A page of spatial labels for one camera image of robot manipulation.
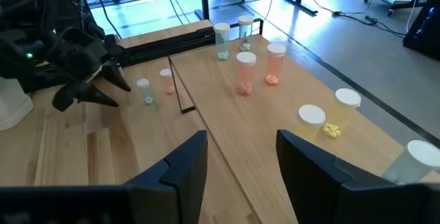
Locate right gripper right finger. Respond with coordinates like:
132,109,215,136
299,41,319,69
275,129,345,224

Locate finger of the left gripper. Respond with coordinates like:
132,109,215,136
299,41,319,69
53,82,120,112
99,62,131,93

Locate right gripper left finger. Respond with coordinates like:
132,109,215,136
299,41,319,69
124,129,209,224

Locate pink medicine bottle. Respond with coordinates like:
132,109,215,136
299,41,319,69
159,68,177,96

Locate yellow medicine bottle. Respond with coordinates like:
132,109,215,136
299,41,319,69
322,87,362,139
294,104,327,142

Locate blue medicine bottle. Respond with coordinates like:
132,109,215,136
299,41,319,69
382,139,440,186

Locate pink bottle orange tablets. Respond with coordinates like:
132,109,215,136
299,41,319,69
264,42,287,87

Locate green bottle mixed pills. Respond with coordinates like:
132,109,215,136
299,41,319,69
238,14,254,52

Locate white hexagonal planter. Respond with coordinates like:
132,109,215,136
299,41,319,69
0,77,34,131

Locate black computer tower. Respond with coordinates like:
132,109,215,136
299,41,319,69
402,0,440,60

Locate black table frame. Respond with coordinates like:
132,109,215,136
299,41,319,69
116,26,216,67

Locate wooden shelf black frame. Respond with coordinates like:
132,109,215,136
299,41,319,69
167,17,440,224

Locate black floor cable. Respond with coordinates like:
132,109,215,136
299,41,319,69
305,0,406,38

